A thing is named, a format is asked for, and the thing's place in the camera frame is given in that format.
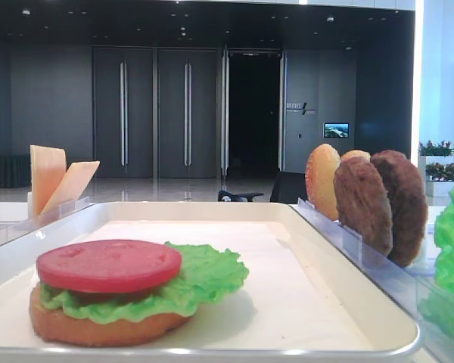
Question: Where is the brown meat patty front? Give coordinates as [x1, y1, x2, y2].
[334, 157, 393, 256]

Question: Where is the brown meat patty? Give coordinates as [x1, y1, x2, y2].
[334, 157, 393, 256]
[371, 150, 428, 268]

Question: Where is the golden bread slice left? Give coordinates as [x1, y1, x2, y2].
[305, 144, 341, 221]

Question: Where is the golden bread slice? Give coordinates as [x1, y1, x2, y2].
[340, 150, 371, 164]
[305, 144, 341, 221]

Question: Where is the green lettuce leaf on bread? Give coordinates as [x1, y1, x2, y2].
[39, 242, 249, 324]

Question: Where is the golden bread slice right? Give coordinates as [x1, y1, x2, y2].
[340, 150, 371, 164]

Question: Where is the yellow cheese slice leaning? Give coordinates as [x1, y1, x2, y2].
[41, 161, 100, 213]

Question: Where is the red tomato slice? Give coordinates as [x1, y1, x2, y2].
[36, 240, 182, 293]

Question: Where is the pale cheese slice upright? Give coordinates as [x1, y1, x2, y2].
[30, 145, 67, 216]

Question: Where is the brown meat patty rear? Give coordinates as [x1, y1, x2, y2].
[371, 150, 428, 268]

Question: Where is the round bread slice base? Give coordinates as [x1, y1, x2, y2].
[29, 286, 190, 347]

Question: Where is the green lettuce in rack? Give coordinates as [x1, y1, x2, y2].
[419, 188, 454, 338]

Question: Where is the black office chair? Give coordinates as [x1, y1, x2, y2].
[217, 172, 308, 204]

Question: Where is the white rectangular tray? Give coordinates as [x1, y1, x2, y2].
[0, 202, 421, 362]

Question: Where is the flower planter lower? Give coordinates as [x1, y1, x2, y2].
[426, 163, 454, 197]

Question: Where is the flower planter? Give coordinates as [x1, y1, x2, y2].
[418, 140, 454, 168]
[426, 163, 454, 197]

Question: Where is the flower planter upper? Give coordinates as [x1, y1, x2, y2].
[418, 140, 454, 168]

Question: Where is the clear acrylic rack left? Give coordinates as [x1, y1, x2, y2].
[0, 197, 92, 246]

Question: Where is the clear acrylic rack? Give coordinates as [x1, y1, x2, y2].
[291, 199, 454, 362]
[0, 197, 92, 246]

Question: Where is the clear acrylic rack right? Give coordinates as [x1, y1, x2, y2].
[291, 199, 454, 362]

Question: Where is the small wall screen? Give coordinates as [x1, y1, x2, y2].
[323, 123, 350, 138]

